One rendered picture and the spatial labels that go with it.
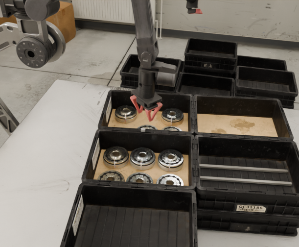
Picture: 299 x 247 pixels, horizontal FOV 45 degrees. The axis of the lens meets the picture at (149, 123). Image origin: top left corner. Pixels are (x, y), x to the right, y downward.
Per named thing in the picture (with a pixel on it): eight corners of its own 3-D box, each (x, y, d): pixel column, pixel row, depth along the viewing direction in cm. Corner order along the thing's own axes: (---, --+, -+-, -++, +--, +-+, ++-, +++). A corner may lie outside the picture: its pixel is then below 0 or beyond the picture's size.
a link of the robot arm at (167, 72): (147, 43, 124) (141, 51, 116) (180, 48, 122) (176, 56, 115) (144, 76, 130) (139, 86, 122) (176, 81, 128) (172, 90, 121)
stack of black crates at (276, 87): (226, 138, 269) (236, 86, 241) (227, 115, 292) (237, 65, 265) (282, 146, 262) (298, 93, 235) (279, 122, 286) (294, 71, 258)
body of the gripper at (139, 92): (144, 89, 135) (145, 71, 130) (162, 102, 129) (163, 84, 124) (130, 95, 131) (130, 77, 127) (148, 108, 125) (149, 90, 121)
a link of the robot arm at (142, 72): (141, 61, 124) (137, 68, 120) (160, 63, 123) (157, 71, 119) (140, 78, 129) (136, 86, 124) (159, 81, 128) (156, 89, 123)
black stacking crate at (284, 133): (192, 155, 155) (195, 135, 148) (191, 114, 178) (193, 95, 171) (287, 161, 153) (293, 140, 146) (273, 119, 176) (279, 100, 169)
